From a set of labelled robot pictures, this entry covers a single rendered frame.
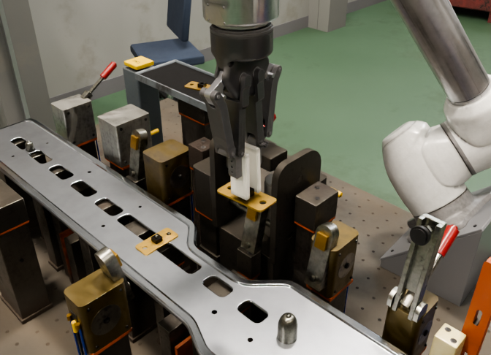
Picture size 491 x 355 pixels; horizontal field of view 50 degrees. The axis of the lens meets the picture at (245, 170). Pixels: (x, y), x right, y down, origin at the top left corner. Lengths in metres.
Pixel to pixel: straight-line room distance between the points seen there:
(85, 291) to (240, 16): 0.54
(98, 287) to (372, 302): 0.73
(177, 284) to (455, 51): 0.77
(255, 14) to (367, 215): 1.15
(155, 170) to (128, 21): 3.07
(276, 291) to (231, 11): 0.54
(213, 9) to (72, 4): 3.36
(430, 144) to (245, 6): 0.86
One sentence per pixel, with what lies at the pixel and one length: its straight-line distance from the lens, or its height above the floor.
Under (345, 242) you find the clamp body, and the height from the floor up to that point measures 1.07.
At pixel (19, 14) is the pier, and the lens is 3.50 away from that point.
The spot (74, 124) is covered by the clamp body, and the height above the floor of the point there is 1.01.
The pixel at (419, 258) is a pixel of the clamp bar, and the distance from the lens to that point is 0.85.
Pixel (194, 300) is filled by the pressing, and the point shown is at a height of 1.00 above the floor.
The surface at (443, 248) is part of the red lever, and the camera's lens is 0.91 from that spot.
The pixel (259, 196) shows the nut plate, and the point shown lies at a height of 1.26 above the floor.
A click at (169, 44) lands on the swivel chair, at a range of 3.81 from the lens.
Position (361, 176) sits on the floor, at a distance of 3.17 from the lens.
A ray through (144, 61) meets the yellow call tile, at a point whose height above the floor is 1.16.
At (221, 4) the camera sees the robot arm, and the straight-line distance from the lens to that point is 0.60.
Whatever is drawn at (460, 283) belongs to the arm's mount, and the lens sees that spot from 1.41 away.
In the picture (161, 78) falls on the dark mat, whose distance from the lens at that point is 1.39.
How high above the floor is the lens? 1.68
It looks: 32 degrees down
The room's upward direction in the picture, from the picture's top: straight up
